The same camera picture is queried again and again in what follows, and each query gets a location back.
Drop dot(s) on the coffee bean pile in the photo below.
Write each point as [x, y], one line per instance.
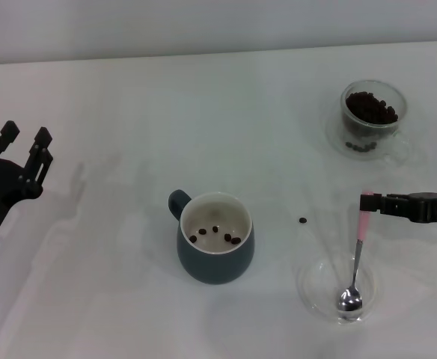
[368, 106]

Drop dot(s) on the small clear glass bowl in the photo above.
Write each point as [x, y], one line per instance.
[316, 284]

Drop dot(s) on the clear glass saucer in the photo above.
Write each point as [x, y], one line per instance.
[332, 138]

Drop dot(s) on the clear double-walled glass cup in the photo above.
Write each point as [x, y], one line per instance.
[402, 101]

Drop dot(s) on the dark teal ceramic mug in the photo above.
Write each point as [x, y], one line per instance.
[218, 269]

